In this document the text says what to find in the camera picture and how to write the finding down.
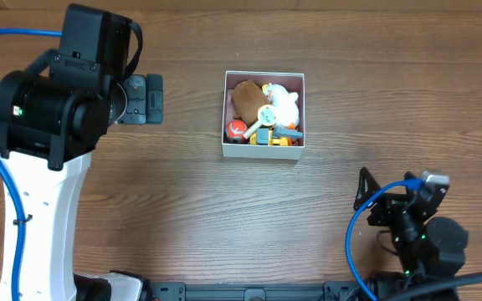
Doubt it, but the white box with pink interior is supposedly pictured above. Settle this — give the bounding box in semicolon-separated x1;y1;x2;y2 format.
222;71;306;160

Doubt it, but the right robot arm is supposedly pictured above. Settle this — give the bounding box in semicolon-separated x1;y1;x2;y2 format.
345;167;469;300

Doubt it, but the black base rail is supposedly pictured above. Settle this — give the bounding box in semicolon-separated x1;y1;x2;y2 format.
151;281;369;301

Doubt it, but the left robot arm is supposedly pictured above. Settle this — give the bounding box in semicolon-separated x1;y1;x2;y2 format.
0;4;162;300

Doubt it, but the red ball toy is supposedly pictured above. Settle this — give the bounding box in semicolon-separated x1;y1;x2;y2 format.
224;120;248;144

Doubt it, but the yellow toy crane truck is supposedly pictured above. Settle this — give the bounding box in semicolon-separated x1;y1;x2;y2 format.
249;127;304;146

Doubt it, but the brown plush toy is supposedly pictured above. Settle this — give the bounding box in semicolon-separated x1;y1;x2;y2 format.
231;79;270;126

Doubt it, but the black thick cable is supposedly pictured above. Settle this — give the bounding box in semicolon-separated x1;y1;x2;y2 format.
381;267;482;301

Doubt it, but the right blue cable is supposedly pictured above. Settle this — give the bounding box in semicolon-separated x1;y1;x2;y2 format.
344;178;426;301

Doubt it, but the blue cable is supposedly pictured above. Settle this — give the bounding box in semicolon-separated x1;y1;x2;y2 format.
344;178;426;301
0;28;64;301

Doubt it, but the white plush duck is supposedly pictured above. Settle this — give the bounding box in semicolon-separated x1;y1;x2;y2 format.
262;83;300;130

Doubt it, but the wooden rattle drum toy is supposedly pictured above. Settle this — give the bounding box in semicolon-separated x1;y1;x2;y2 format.
243;105;277;140

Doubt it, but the left blue cable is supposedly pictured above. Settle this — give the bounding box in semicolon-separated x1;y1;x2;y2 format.
0;28;64;301

